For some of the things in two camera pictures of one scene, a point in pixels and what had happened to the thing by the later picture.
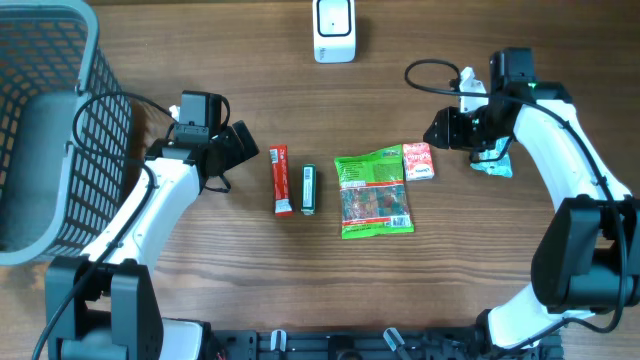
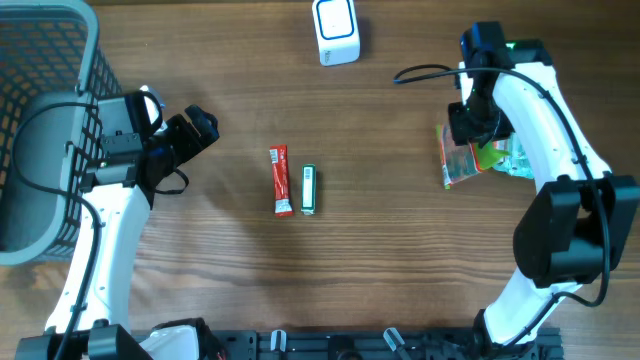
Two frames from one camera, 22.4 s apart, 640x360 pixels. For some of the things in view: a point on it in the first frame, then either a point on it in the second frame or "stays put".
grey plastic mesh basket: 65,145 stays put
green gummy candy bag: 372,194 to 459,162
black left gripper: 226,148 to 180,138
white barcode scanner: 334,31 stays put
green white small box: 308,200 stays put
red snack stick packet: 279,154 stays put
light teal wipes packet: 500,167 to 517,162
